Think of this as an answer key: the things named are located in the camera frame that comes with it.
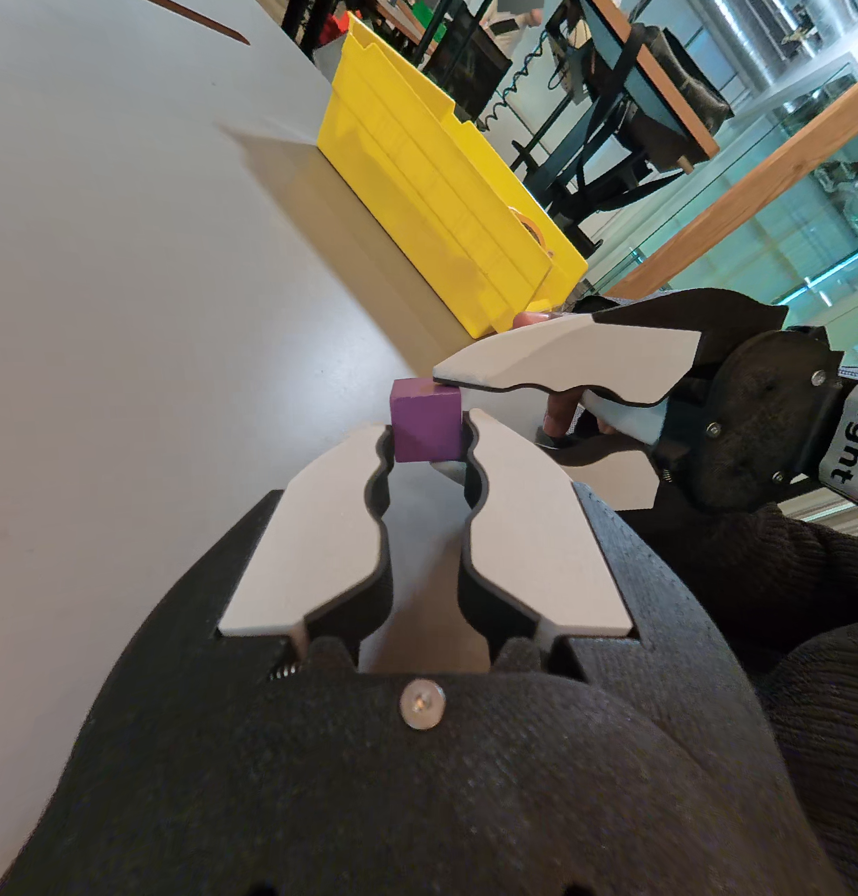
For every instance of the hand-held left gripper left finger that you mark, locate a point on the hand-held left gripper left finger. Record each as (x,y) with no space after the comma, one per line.
(310,546)

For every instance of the light wooden post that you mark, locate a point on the light wooden post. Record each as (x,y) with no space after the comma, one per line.
(751,189)

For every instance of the dark bag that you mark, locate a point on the dark bag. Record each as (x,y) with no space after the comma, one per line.
(688,84)

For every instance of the black mesh chair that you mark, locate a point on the black mesh chair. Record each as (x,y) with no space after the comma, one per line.
(471,63)

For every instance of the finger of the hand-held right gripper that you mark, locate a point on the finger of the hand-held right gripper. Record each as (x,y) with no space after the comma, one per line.
(576,353)
(618,479)

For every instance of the dark standing desk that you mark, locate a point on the dark standing desk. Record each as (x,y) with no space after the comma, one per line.
(611,35)

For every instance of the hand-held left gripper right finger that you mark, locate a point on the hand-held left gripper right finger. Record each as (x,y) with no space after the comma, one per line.
(541,546)

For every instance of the yellow plastic bin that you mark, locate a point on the yellow plastic bin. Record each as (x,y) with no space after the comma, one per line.
(401,175)

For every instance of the tape roll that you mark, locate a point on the tape roll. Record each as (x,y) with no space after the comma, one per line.
(541,234)

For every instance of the ribbed silver ventilation duct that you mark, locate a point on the ribbed silver ventilation duct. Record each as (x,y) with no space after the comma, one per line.
(751,42)

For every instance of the purple cube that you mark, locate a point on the purple cube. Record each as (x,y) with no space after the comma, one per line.
(425,427)

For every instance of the person's right hand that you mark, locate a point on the person's right hand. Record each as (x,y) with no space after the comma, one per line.
(562,416)

